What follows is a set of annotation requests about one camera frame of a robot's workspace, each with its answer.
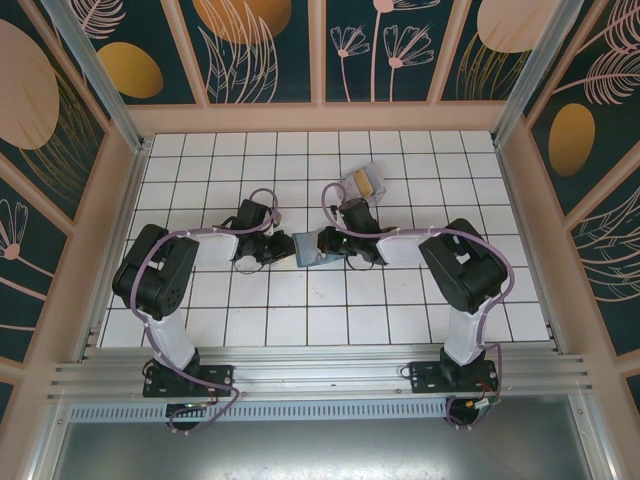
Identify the teal leather card holder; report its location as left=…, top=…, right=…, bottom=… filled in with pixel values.
left=292, top=228, right=346, bottom=270

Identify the clear acrylic card stand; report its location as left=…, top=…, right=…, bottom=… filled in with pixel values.
left=338, top=162, right=389, bottom=205

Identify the gold card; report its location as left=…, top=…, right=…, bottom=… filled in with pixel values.
left=352, top=169, right=375, bottom=197

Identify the small controller board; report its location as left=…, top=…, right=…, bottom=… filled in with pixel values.
left=462, top=393, right=502, bottom=417
left=166, top=399, right=210, bottom=419

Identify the grey metal panel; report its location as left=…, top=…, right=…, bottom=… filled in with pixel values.
left=49, top=419, right=601, bottom=480

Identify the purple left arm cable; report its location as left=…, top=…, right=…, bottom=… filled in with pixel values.
left=127, top=187, right=284, bottom=436

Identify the aluminium mounting rail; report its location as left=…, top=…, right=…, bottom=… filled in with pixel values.
left=47, top=343, right=596, bottom=407

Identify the aluminium side rail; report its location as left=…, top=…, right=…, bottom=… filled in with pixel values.
left=77, top=142, right=152, bottom=362
left=492, top=134, right=569, bottom=354

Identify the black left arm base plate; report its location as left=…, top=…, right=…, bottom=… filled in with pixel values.
left=143, top=363, right=235, bottom=399

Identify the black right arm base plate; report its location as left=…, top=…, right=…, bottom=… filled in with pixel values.
left=409, top=360, right=501, bottom=396

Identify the slotted grey cable duct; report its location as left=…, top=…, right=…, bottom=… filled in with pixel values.
left=64, top=402, right=451, bottom=424

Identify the aluminium corner post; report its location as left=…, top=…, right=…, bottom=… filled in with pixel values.
left=39, top=0, right=151, bottom=154
left=492, top=0, right=586, bottom=146

